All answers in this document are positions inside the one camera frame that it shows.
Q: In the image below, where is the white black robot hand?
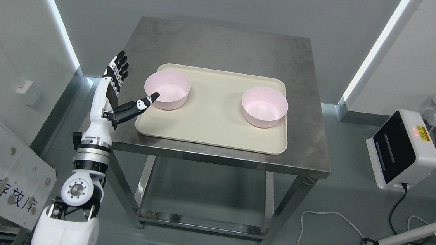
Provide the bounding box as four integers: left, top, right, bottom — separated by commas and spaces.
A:
81, 50, 160, 148

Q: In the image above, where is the pink bowl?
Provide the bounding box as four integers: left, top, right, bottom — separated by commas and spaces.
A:
144, 70, 191, 111
241, 86, 289, 129

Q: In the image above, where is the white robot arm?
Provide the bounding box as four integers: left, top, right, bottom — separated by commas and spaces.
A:
30, 132, 111, 245

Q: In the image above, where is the beige plastic tray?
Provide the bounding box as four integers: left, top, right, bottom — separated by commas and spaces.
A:
135, 63, 288, 155

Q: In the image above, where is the white sign with characters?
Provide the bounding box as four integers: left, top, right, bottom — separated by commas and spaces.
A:
0, 122, 57, 230

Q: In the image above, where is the stainless steel table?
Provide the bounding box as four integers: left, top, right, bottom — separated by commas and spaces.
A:
107, 16, 331, 245

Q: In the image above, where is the white stand leg with caster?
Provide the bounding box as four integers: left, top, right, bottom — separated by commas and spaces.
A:
362, 207, 436, 245

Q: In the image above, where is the white black charging unit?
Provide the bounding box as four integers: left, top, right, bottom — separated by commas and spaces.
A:
366, 109, 436, 191

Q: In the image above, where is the white wall socket left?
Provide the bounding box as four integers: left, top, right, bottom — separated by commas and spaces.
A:
16, 80, 35, 96

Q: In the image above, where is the white floor cable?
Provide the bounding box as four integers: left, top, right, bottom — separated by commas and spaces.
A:
297, 207, 433, 245

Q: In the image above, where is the black power cable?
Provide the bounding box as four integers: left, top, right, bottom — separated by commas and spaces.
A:
387, 183, 435, 245

